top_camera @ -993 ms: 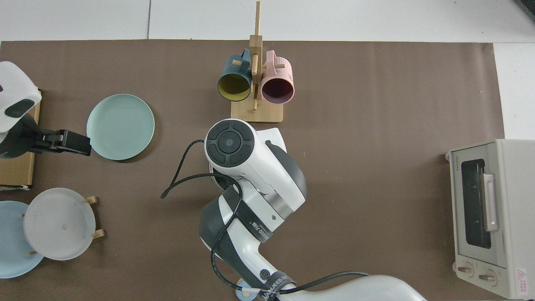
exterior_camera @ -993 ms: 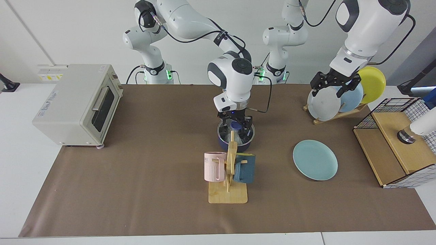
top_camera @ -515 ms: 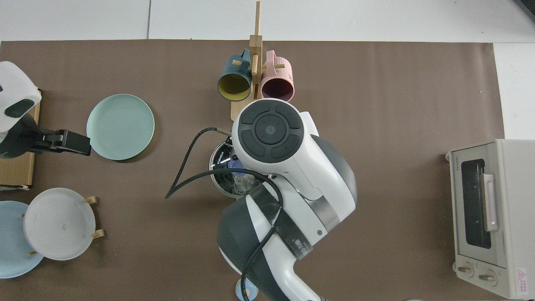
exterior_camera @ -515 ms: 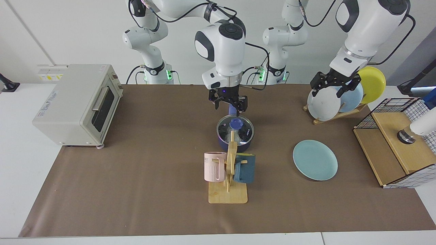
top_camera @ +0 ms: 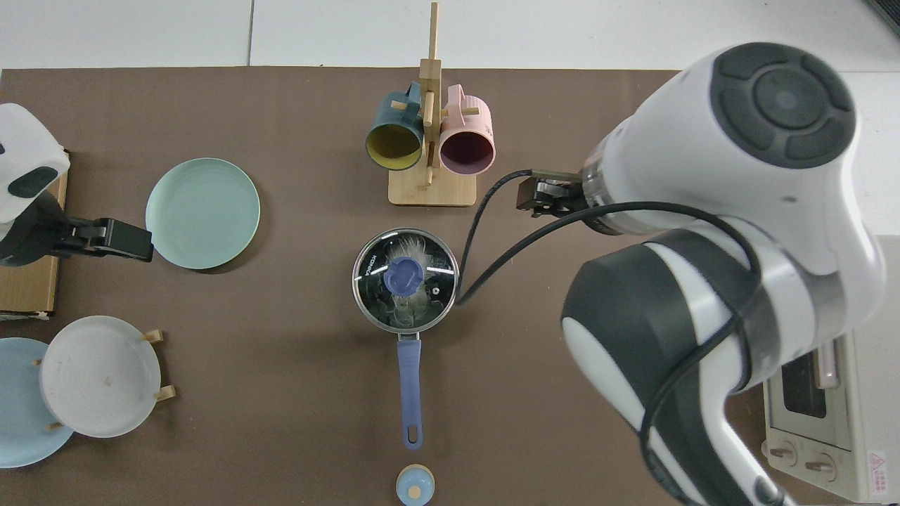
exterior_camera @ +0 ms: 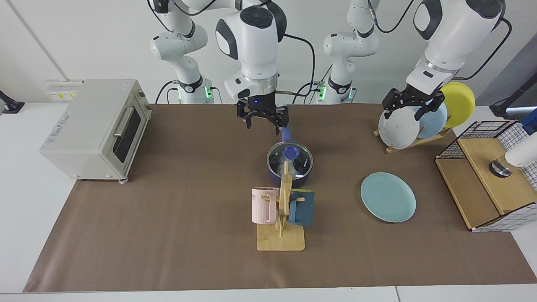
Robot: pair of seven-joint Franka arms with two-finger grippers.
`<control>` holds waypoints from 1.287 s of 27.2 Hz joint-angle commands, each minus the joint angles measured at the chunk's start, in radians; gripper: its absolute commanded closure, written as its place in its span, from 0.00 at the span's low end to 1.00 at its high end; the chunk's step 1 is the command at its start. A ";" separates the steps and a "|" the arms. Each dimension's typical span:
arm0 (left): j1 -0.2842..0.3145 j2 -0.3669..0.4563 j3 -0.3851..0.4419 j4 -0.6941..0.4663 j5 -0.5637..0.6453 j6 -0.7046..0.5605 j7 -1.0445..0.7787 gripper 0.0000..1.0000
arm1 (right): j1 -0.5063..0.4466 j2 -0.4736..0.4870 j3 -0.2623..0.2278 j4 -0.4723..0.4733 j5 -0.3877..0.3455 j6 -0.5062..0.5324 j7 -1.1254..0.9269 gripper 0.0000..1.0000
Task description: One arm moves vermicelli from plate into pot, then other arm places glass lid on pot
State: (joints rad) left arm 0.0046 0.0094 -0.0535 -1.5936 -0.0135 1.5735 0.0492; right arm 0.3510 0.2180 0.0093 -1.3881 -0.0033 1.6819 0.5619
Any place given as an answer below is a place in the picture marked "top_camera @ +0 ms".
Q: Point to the glass lid with blue knob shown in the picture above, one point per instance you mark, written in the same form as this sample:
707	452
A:
404	275

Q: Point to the white vermicelli bundle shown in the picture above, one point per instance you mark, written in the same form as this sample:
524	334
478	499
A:
415	306

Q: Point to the green plate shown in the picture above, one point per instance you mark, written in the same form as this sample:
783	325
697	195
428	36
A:
204	214

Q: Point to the white plate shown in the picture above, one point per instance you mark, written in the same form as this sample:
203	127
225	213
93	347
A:
98	376

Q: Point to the wooden plate rack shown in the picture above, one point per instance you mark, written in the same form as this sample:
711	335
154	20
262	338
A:
166	393

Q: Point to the light blue plate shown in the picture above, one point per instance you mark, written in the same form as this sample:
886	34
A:
17	407

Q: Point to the pink cup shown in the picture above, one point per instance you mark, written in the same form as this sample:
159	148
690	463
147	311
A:
471	119

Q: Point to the wooden cup stand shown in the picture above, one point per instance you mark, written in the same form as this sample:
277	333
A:
432	190

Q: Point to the dark teal cup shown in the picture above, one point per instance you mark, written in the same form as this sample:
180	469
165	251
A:
394	116

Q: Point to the brown table cloth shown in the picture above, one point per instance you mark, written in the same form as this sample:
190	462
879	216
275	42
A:
246	422

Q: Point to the small blue round thing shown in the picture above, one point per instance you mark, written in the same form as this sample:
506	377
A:
415	486

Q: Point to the black flat object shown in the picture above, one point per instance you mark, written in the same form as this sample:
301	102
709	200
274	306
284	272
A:
887	13

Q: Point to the pale toaster oven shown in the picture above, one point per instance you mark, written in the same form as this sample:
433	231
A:
872	422

